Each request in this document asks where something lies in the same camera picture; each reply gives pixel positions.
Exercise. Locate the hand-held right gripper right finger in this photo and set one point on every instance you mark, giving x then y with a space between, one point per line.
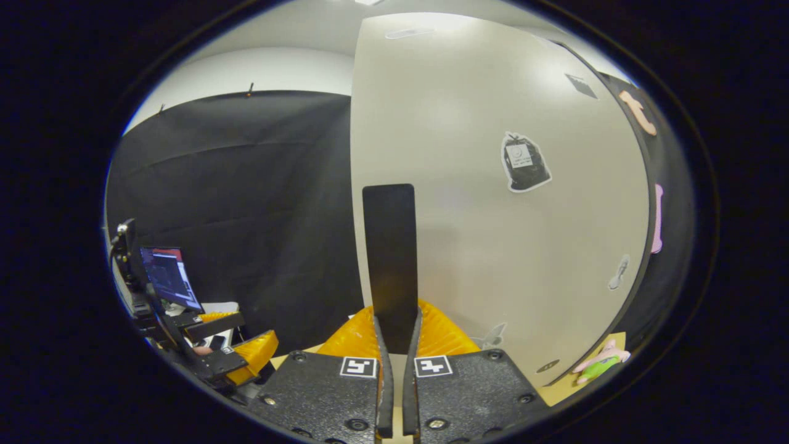
410 401

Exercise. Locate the monitor screen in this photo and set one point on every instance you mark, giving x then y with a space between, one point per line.
169 277

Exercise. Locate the beige cabinet door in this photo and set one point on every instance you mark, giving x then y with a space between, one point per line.
481 246

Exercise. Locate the black backdrop cloth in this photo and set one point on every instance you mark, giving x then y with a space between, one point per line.
259 203

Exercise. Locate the pink green plush toy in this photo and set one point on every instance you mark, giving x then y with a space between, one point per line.
601 365

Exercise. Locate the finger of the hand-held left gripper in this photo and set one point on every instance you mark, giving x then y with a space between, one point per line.
216 364
216 327

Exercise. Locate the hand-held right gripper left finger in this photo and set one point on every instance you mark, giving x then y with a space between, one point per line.
386 401

